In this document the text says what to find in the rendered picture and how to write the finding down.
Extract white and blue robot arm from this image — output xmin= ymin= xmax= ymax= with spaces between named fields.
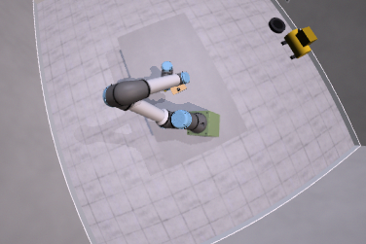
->
xmin=103 ymin=61 xmax=207 ymax=133

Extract peach flat mat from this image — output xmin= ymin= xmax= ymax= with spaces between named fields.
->
xmin=171 ymin=85 xmax=186 ymax=95

